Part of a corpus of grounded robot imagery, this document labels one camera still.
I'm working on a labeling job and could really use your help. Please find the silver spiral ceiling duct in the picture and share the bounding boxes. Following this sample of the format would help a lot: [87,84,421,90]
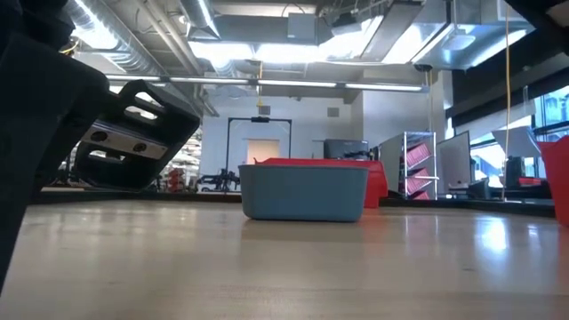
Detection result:
[66,0,204,121]

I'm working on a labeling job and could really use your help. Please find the white shelf rack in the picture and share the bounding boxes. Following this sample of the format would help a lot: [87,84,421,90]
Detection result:
[377,132,439,201]

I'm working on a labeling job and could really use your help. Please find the short red plastic bin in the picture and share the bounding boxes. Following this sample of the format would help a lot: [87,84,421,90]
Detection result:
[260,157,389,209]

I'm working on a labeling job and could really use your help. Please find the black office chair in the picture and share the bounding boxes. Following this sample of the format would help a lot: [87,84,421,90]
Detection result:
[504,156,526,188]

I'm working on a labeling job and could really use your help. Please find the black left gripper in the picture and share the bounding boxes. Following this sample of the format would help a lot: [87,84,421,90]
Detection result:
[73,79,201,190]

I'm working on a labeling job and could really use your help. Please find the grey flat panel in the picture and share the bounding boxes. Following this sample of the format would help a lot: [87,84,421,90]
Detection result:
[437,131,471,196]

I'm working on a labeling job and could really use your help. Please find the long ceiling light tube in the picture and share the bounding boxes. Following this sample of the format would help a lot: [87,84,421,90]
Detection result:
[104,74,428,92]

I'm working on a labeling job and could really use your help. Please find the black aluminium table frame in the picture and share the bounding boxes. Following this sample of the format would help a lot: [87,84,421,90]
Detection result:
[30,188,569,220]

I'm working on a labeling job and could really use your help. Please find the silver rectangular ceiling duct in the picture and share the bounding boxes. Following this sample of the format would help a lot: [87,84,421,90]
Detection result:
[411,0,537,72]

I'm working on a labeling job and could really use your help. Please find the black gantry frame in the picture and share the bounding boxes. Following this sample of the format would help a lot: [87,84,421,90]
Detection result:
[225,116,293,179]

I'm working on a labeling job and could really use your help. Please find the grey ceiling junction box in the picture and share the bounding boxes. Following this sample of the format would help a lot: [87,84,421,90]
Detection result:
[286,12,320,46]

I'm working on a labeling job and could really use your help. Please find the smooth silver ceiling duct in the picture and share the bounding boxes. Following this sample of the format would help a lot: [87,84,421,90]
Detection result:
[180,0,221,39]

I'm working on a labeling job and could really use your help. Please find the white trapezoid shade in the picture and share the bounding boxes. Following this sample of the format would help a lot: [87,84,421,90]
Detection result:
[491,127,542,159]

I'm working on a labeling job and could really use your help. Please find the long red plastic bin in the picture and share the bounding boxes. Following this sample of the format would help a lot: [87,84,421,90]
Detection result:
[536,135,569,228]

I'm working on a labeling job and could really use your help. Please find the red storage bin stack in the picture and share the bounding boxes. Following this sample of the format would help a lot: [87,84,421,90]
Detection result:
[166,167,186,193]

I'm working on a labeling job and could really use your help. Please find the blue-grey plastic bin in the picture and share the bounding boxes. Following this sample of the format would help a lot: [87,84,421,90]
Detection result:
[238,164,369,222]

